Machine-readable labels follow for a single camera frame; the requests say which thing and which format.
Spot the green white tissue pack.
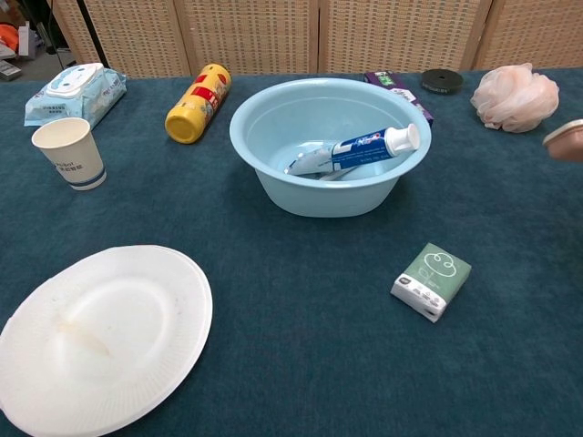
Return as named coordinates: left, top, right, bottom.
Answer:
left=390, top=241, right=473, bottom=324

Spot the pink toothbrush case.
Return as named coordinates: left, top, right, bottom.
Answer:
left=542, top=118, right=583, bottom=164

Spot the white toothbrush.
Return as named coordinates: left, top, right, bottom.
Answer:
left=318, top=167, right=362, bottom=181

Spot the yellow cylindrical bottle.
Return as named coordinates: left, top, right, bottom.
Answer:
left=164, top=63, right=232, bottom=146

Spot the white paper plate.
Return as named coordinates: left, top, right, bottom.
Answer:
left=0, top=244, right=214, bottom=437

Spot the light blue plastic basin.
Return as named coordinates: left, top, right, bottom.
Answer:
left=228, top=76, right=432, bottom=219

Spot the blue white toothpaste tube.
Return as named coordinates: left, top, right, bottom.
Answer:
left=283, top=122, right=421, bottom=178

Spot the black round disc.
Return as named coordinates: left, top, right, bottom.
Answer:
left=419, top=67, right=465, bottom=97

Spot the wicker folding screen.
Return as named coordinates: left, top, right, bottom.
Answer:
left=45, top=0, right=583, bottom=78

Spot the teal table cloth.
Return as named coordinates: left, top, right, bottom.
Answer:
left=0, top=67, right=583, bottom=437

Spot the orange background object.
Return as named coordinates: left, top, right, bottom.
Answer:
left=0, top=23, right=19, bottom=54

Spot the white paper cup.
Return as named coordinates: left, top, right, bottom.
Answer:
left=30, top=117, right=108, bottom=191

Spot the black tripod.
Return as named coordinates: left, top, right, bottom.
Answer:
left=76, top=0, right=110, bottom=69

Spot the white background carton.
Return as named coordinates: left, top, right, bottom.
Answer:
left=16, top=21, right=34, bottom=58

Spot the pink mesh bath sponge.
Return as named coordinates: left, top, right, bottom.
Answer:
left=470, top=62, right=560, bottom=134

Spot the purple box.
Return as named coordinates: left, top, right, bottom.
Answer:
left=363, top=70, right=436, bottom=128

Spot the blue wet wipes pack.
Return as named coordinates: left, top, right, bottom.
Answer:
left=23, top=62, right=128, bottom=133

